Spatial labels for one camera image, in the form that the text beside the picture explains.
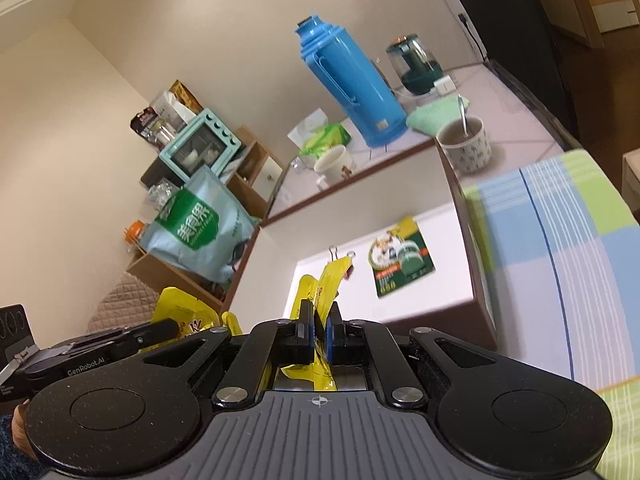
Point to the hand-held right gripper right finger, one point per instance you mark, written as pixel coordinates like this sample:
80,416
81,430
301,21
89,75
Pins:
330,334

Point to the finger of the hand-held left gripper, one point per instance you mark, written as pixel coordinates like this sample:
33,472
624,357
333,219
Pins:
155,334

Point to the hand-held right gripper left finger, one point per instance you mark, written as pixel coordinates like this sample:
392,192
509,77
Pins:
310,332

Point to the yellow snack bag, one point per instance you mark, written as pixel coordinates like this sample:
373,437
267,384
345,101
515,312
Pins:
197,316

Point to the yellow snack packet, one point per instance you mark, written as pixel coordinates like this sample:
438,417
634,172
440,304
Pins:
334,280

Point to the person's left forearm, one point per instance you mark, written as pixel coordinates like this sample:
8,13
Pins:
11,442

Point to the white desktop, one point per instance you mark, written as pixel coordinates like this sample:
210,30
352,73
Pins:
435,310

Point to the beige quilted cloth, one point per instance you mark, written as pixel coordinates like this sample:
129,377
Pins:
120,305

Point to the silver binder clip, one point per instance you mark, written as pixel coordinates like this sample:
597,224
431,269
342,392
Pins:
350,267

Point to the green printed leaflet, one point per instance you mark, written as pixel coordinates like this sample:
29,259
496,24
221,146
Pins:
400,260

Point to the light blue bag green label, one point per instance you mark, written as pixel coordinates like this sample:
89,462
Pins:
200,232

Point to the black box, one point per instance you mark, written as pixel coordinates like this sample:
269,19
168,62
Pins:
160,172

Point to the white cartoon mug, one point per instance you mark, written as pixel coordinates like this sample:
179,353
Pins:
332,164

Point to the wooden cabinet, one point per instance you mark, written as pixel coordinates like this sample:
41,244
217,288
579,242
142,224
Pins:
255,160

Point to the mint toaster oven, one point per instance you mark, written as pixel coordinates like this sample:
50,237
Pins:
200,145

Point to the green tissue pack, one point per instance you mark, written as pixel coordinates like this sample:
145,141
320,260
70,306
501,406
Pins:
327,137

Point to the dark snack bag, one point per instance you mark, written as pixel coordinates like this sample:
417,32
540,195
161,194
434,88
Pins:
145,125

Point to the patterned white mug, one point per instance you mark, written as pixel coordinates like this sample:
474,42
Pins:
466,155

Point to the white snack bag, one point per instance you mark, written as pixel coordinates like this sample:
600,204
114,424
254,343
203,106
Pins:
172,107

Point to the plaid bedsheet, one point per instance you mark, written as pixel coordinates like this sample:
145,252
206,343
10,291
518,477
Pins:
550,260

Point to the green towel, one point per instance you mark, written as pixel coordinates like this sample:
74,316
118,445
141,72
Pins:
430,117

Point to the brown snack box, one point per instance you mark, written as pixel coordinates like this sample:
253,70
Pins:
186,94

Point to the blue thermos flask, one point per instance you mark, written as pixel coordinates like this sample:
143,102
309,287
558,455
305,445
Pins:
350,90

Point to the metal spoon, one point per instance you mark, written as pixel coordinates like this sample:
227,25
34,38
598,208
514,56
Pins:
462,112

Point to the small white box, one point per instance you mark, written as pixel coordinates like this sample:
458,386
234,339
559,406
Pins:
444,86

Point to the green glass electric kettle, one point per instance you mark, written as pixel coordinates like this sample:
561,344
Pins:
412,67

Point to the black refrigerator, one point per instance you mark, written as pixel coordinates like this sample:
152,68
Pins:
515,25

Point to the wooden shelf unit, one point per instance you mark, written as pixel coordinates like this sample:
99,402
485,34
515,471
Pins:
600,0

